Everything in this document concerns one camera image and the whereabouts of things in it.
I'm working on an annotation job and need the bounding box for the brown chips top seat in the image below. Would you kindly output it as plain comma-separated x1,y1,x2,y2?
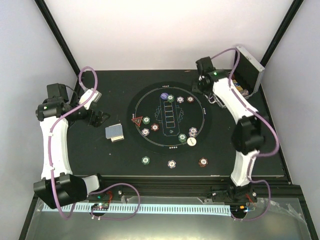
187,96,194,103

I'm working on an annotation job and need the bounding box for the brown chips seat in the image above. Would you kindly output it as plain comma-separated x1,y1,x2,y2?
151,124,159,131
187,96,194,103

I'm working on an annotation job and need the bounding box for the blue chips top seat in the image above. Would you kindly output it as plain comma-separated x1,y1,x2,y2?
176,96,184,104

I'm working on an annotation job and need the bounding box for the blue chips seat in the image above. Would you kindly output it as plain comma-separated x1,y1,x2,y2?
141,128,150,136
188,127,198,138
176,96,184,104

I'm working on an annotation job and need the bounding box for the green chips top seat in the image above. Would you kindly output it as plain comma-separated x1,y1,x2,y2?
167,94,175,103

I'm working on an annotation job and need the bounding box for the green chips seat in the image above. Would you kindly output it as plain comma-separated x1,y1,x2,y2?
167,94,175,103
142,116,151,125
178,133,187,143

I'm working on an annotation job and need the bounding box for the purple small blind button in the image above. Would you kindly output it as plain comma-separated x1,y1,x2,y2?
160,92,169,101

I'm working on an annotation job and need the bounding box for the white dealer button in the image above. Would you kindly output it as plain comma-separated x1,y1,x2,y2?
186,137,197,147

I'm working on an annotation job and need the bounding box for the green chip stack front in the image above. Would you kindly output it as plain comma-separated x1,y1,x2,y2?
141,156,150,165

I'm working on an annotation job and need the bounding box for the brown chip stack front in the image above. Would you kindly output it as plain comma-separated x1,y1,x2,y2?
198,157,209,168

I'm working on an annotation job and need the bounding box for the blue chip stack front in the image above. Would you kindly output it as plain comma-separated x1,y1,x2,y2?
167,160,177,169

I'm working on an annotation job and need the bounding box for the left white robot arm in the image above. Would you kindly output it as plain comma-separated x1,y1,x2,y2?
33,83,110,209

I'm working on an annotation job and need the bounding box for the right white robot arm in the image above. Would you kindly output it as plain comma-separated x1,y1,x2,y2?
191,69,265,202

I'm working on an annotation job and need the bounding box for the blue playing card box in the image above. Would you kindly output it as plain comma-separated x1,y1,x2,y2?
232,79,244,92

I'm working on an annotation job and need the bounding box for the red triangle marker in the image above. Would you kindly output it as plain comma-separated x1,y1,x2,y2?
131,116,143,127

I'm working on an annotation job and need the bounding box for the aluminium poker case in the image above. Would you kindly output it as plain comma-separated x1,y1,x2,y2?
208,44,266,109

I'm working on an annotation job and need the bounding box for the round black poker mat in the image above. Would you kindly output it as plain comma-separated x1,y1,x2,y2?
127,81,212,155

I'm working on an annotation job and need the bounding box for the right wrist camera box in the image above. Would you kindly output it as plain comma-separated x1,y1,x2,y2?
195,56,216,76

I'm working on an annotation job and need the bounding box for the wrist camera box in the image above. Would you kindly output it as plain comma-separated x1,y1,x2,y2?
78,88,102,110
195,56,216,76

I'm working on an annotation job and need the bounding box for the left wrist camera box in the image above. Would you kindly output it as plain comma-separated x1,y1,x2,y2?
78,88,102,110

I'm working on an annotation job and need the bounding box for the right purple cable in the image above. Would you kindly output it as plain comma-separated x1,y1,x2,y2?
209,47,280,222

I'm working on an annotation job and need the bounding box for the purple cable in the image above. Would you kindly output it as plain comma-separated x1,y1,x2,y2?
48,66,140,221
209,47,280,222

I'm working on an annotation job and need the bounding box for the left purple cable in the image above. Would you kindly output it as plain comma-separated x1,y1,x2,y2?
48,66,140,221

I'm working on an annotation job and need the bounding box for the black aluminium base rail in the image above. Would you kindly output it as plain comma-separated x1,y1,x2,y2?
97,174,305,203

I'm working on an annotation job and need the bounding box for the white slotted cable duct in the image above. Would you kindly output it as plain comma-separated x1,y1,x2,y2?
42,201,232,216

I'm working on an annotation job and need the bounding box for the right black frame post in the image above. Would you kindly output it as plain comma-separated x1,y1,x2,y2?
260,0,304,67

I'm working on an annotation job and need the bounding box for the black frame post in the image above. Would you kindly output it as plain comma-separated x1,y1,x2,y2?
34,0,81,76
260,0,304,67

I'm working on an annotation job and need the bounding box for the left black frame post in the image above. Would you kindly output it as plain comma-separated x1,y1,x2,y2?
34,0,81,76

